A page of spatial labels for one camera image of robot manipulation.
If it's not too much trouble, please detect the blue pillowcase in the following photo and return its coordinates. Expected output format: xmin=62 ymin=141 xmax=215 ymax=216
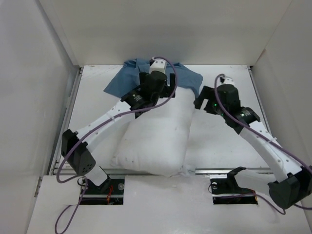
xmin=104 ymin=58 xmax=203 ymax=98

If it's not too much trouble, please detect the white pillow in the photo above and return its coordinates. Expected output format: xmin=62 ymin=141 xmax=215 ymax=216
xmin=111 ymin=87 xmax=195 ymax=177

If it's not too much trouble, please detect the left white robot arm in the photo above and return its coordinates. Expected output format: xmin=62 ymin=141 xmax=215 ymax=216
xmin=61 ymin=71 xmax=176 ymax=194

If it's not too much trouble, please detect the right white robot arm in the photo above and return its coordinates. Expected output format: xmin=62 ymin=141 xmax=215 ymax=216
xmin=194 ymin=84 xmax=312 ymax=210

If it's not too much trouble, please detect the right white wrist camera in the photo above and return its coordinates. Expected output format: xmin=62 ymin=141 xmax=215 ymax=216
xmin=219 ymin=76 xmax=235 ymax=87

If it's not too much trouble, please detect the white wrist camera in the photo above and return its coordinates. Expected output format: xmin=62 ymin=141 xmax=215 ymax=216
xmin=219 ymin=76 xmax=235 ymax=87
xmin=149 ymin=57 xmax=167 ymax=74

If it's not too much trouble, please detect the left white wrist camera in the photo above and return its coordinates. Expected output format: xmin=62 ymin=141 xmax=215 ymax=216
xmin=149 ymin=57 xmax=167 ymax=74

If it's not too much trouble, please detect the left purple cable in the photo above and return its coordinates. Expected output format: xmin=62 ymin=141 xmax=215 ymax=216
xmin=55 ymin=56 xmax=176 ymax=234

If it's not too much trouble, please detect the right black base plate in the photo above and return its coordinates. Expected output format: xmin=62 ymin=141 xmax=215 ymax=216
xmin=208 ymin=178 xmax=258 ymax=205

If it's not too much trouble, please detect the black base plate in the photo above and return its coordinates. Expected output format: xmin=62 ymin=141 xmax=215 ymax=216
xmin=208 ymin=178 xmax=258 ymax=205
xmin=77 ymin=178 xmax=125 ymax=205

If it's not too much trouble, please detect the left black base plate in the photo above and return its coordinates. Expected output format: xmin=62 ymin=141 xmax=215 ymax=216
xmin=77 ymin=178 xmax=125 ymax=205

